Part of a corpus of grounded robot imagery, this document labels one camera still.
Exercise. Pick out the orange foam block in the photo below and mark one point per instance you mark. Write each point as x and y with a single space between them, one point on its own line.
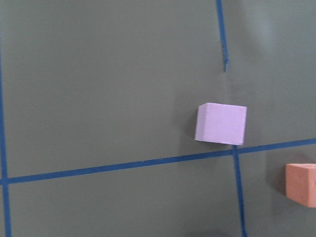
300 183

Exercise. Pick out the pink foam block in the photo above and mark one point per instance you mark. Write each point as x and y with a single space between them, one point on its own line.
221 123

